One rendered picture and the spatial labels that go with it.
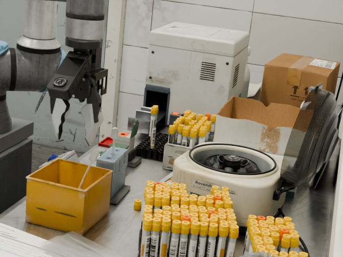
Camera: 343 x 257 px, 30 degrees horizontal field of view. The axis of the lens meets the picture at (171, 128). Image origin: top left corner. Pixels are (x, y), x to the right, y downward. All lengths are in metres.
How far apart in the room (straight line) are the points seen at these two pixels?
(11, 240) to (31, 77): 0.60
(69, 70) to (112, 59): 2.20
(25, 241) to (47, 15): 0.68
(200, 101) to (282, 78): 0.43
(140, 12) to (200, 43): 1.46
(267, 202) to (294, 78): 1.01
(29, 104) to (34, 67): 1.98
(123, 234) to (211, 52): 0.82
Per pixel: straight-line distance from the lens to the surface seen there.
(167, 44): 2.00
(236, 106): 1.93
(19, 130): 1.81
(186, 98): 2.02
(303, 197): 1.64
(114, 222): 1.37
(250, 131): 1.69
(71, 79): 1.22
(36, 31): 1.72
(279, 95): 2.34
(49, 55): 1.72
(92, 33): 1.25
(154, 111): 1.84
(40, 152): 3.75
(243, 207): 1.36
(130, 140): 1.67
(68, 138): 3.64
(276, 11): 3.25
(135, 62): 3.46
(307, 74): 2.31
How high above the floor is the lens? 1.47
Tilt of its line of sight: 17 degrees down
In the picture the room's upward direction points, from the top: 6 degrees clockwise
